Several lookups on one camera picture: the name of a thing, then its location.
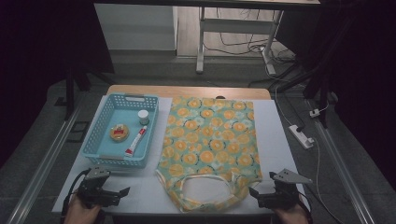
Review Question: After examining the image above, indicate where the orange print cloth bag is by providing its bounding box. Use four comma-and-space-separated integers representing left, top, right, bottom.
155, 96, 263, 214

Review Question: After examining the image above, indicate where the person's right hand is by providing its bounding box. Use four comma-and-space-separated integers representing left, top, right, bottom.
273, 202, 310, 224

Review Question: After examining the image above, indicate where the light blue plastic basket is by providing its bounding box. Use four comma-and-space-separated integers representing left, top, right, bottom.
80, 92, 161, 169

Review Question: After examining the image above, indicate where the person's left hand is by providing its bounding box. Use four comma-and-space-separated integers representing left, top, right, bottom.
63, 193, 103, 224

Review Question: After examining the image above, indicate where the white power strip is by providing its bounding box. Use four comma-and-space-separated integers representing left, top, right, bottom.
288, 124, 315, 150

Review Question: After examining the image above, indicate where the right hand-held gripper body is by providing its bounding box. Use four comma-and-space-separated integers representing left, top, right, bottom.
262, 168, 313, 211

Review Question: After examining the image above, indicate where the black metal stand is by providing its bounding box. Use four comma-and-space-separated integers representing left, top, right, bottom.
54, 60, 117, 121
270, 60, 340, 129

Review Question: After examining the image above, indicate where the thin white cable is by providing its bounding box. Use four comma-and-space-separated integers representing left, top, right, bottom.
274, 83, 295, 127

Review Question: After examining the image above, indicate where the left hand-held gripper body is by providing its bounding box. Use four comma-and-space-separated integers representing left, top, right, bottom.
76, 166, 123, 209

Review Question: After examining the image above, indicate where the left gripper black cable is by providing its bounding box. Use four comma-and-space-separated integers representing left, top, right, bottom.
60, 169, 92, 218

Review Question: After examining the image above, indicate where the white panel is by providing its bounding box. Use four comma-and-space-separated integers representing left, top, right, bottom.
93, 3, 179, 51

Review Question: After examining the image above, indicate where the white and red tube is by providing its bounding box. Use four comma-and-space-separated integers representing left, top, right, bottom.
124, 125, 149, 158

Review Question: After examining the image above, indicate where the tangle of floor cables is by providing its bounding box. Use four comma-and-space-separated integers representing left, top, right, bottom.
204, 8, 297, 64

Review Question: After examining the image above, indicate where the aluminium floor rail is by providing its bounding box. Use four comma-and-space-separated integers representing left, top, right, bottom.
306, 98, 377, 224
6, 102, 82, 224

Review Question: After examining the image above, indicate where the black plug with cable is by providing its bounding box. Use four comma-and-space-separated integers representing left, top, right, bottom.
281, 92, 306, 133

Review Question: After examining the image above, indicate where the small white jar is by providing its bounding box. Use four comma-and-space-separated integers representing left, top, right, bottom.
137, 109, 150, 126

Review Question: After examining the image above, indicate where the white power strip cable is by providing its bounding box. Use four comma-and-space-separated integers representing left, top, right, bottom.
312, 137, 339, 224

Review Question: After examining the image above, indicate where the black floor plate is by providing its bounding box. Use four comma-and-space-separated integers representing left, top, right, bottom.
66, 120, 92, 144

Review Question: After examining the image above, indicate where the white table mat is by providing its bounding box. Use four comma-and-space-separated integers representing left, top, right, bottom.
51, 95, 312, 216

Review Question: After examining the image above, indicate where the white-legged desk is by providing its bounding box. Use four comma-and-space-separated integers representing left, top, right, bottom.
92, 0, 321, 76

